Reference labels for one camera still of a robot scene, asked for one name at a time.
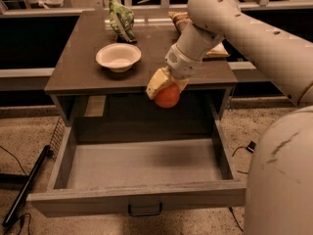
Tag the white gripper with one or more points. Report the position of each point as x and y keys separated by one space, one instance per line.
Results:
x=180 y=64

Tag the red apple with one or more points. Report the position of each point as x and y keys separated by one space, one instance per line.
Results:
x=168 y=97

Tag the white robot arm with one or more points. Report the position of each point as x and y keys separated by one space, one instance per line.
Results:
x=279 y=189

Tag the grey cabinet counter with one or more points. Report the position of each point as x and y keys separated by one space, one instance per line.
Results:
x=87 y=94

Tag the open grey drawer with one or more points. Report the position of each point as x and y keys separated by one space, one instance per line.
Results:
x=104 y=169

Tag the white paper bowl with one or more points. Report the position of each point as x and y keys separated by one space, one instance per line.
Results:
x=118 y=57

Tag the brown chip bag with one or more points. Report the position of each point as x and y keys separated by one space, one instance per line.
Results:
x=181 y=19

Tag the green chip bag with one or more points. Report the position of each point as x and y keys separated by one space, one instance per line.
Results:
x=122 y=21

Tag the black power adapter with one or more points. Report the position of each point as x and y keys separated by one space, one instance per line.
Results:
x=251 y=146

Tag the black floor bar left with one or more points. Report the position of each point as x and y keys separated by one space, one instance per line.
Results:
x=27 y=181

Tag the black drawer handle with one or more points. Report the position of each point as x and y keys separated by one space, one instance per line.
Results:
x=145 y=213

